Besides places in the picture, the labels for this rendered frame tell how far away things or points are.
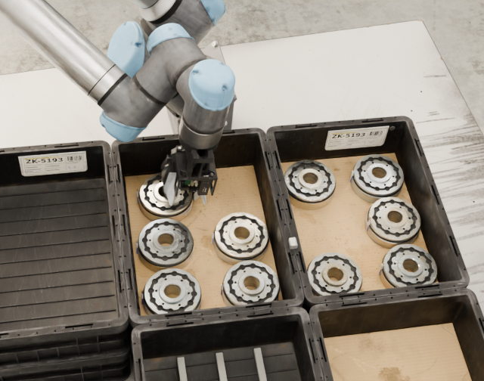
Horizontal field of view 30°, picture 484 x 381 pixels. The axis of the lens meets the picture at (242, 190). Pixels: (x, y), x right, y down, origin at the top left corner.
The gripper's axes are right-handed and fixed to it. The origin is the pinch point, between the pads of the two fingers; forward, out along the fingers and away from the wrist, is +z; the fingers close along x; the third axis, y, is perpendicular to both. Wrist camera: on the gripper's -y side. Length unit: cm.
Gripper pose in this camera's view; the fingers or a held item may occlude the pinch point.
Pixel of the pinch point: (181, 192)
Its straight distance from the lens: 176.1
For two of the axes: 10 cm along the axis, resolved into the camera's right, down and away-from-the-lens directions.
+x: 9.7, -0.2, 2.6
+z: -1.9, 6.0, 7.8
